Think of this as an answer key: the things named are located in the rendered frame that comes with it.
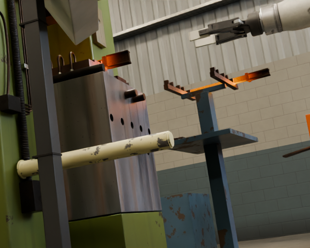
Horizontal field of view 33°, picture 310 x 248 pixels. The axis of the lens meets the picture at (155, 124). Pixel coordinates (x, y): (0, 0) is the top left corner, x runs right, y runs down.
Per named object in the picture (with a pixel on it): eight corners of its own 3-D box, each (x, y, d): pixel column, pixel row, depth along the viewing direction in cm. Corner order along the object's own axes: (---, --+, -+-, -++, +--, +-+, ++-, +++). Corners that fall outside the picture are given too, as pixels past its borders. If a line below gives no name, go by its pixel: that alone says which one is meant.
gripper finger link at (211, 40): (214, 34, 174) (214, 34, 175) (194, 39, 176) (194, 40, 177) (215, 42, 173) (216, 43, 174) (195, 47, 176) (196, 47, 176)
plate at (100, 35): (106, 47, 221) (101, 10, 224) (97, 41, 213) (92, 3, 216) (102, 48, 222) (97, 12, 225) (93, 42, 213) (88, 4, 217)
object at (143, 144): (176, 150, 133) (173, 130, 134) (170, 148, 128) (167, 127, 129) (28, 179, 146) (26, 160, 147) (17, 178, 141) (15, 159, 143)
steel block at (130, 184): (162, 210, 191) (145, 94, 200) (121, 212, 155) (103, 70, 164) (30, 231, 208) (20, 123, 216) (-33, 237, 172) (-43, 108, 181)
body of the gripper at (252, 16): (262, 29, 161) (232, 36, 164) (265, 37, 169) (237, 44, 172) (257, 6, 162) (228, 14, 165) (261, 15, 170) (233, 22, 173)
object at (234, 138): (258, 141, 236) (257, 137, 236) (230, 133, 200) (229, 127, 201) (197, 154, 248) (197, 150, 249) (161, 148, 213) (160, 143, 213)
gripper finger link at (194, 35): (210, 36, 167) (210, 35, 166) (190, 41, 169) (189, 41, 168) (209, 27, 168) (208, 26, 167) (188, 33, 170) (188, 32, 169)
